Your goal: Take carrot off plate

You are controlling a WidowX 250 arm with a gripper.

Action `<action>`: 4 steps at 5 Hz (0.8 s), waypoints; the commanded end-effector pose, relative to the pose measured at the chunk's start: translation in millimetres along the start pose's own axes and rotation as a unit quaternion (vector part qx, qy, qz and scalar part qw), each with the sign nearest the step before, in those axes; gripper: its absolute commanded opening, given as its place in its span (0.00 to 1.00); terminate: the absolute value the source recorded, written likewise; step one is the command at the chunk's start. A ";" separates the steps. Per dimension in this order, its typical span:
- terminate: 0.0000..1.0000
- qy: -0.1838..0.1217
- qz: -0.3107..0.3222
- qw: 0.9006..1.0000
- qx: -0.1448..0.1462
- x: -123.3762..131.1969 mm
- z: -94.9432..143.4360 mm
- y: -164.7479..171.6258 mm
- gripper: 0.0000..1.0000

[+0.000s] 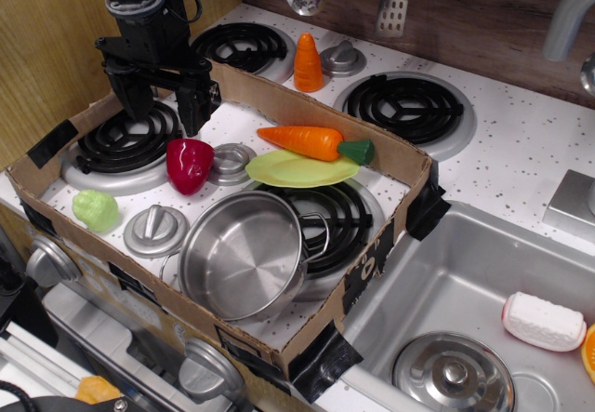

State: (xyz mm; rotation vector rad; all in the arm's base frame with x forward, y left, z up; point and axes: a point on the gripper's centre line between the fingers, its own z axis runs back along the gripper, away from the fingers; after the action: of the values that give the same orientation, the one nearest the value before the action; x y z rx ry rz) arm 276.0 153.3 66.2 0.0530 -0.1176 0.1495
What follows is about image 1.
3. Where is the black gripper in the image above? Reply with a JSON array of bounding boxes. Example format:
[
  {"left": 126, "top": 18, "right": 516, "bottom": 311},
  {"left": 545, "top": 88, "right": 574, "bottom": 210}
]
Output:
[{"left": 95, "top": 10, "right": 219, "bottom": 137}]

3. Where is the orange toy carrot green top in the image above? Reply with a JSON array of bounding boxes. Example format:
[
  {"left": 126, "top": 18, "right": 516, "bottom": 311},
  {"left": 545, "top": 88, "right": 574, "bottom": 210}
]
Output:
[{"left": 257, "top": 126, "right": 376, "bottom": 165}]

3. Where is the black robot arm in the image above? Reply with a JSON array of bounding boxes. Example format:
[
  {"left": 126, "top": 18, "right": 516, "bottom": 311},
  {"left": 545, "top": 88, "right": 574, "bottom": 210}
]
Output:
[{"left": 95, "top": 0, "right": 220, "bottom": 137}]

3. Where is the green plastic plate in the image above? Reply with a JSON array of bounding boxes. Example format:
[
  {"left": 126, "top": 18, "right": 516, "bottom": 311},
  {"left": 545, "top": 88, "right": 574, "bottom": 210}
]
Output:
[{"left": 245, "top": 150, "right": 360, "bottom": 188}]

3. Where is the orange toy carrot cone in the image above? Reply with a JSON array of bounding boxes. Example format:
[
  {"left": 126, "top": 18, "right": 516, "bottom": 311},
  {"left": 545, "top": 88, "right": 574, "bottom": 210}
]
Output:
[{"left": 294, "top": 33, "right": 324, "bottom": 92}]

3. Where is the red toy pepper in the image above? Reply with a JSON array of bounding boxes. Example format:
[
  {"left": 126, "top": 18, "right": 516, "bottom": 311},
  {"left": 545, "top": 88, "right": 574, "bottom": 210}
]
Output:
[{"left": 166, "top": 139, "right": 215, "bottom": 196}]

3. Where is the front left stove burner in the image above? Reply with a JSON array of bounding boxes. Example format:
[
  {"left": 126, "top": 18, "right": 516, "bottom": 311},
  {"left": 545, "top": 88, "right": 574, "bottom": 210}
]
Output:
[{"left": 61, "top": 101, "right": 183, "bottom": 196}]

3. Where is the light green toy vegetable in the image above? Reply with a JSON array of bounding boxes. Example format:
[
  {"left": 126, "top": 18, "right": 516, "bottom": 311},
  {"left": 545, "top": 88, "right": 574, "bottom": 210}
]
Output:
[{"left": 72, "top": 190, "right": 119, "bottom": 233}]

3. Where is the silver knob front stovetop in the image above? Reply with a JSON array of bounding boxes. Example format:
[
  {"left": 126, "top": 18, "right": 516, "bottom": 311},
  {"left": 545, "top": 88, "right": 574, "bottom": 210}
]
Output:
[{"left": 123, "top": 205, "right": 190, "bottom": 259}]

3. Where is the silver knob stovetop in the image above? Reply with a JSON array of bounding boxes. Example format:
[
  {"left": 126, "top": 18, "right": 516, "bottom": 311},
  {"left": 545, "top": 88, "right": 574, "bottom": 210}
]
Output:
[
  {"left": 320, "top": 40, "right": 367, "bottom": 77},
  {"left": 123, "top": 205, "right": 190, "bottom": 259}
]

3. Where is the stainless steel pot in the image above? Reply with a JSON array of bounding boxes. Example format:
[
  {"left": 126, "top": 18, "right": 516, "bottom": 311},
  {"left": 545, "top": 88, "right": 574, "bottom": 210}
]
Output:
[{"left": 174, "top": 190, "right": 331, "bottom": 322}]

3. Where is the silver knob back stovetop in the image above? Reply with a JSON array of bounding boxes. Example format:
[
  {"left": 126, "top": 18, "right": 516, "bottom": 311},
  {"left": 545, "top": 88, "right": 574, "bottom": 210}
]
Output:
[{"left": 320, "top": 40, "right": 367, "bottom": 77}]

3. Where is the left oven knob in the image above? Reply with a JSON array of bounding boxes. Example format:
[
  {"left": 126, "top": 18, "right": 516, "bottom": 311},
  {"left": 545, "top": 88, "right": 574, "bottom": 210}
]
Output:
[{"left": 26, "top": 235, "right": 82, "bottom": 287}]

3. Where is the oven knob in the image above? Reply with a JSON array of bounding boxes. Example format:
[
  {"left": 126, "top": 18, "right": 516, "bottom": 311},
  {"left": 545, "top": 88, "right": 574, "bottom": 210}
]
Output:
[
  {"left": 26, "top": 235, "right": 82, "bottom": 287},
  {"left": 178, "top": 338, "right": 245, "bottom": 404}
]

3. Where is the front right stove burner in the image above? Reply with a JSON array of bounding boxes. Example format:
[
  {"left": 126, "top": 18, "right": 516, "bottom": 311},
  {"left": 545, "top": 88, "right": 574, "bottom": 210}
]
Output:
[{"left": 247, "top": 179, "right": 384, "bottom": 302}]

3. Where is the hanging metal spatula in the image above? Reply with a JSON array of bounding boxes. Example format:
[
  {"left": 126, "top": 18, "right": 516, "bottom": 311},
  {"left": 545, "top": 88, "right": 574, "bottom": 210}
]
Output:
[{"left": 375, "top": 0, "right": 409, "bottom": 38}]

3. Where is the back right stove burner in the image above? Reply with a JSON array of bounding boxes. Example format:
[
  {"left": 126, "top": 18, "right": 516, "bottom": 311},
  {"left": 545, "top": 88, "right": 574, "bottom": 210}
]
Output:
[{"left": 334, "top": 72, "right": 477, "bottom": 162}]

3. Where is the right oven knob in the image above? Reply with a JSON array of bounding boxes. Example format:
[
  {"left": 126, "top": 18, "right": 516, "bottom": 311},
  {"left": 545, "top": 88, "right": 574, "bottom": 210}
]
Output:
[{"left": 178, "top": 338, "right": 245, "bottom": 404}]

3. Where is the yellow orange toy piece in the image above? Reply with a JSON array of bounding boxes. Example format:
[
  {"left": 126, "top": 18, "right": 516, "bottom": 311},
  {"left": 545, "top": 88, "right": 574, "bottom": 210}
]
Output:
[{"left": 73, "top": 376, "right": 122, "bottom": 405}]

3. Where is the steel sink basin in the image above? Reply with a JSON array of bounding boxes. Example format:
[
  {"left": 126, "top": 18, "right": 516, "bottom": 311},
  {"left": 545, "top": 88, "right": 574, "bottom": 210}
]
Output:
[{"left": 343, "top": 203, "right": 594, "bottom": 411}]

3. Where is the steel pot lid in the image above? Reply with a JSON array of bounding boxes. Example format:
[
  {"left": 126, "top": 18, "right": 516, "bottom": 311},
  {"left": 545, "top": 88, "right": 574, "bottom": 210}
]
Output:
[{"left": 390, "top": 332, "right": 516, "bottom": 411}]

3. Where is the grey faucet base block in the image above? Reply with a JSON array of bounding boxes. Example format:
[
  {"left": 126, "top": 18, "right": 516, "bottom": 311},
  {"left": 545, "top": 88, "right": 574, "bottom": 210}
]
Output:
[{"left": 543, "top": 169, "right": 594, "bottom": 243}]

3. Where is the white red toy food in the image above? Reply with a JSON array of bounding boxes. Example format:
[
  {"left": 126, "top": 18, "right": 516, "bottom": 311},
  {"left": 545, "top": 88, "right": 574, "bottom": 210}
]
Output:
[{"left": 501, "top": 292, "right": 587, "bottom": 352}]

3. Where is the silver faucet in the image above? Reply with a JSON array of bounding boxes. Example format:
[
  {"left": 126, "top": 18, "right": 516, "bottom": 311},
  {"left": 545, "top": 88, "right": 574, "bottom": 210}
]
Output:
[{"left": 542, "top": 0, "right": 594, "bottom": 106}]

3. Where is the orange toy fruit slice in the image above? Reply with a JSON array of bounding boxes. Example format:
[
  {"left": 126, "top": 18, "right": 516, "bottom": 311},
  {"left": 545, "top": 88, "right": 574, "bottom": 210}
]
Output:
[{"left": 580, "top": 325, "right": 595, "bottom": 381}]

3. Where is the silver knob ring centre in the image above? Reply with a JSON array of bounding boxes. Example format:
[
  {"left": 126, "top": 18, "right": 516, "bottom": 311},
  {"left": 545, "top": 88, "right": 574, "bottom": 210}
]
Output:
[{"left": 206, "top": 142, "right": 258, "bottom": 188}]

